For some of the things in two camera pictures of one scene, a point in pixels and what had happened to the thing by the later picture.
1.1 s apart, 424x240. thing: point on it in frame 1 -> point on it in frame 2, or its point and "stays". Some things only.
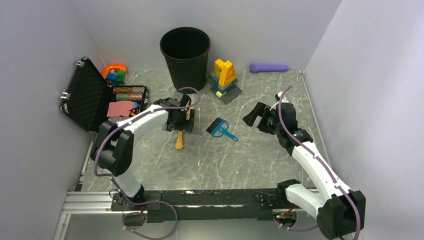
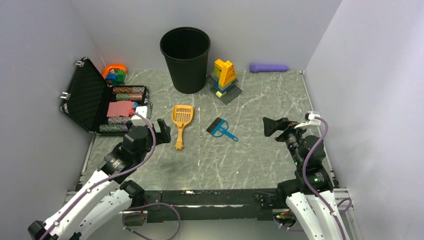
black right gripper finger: [259, 109] -> [271, 126]
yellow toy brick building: [223, 81] stays
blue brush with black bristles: [219, 127] stays
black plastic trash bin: [186, 49] stays
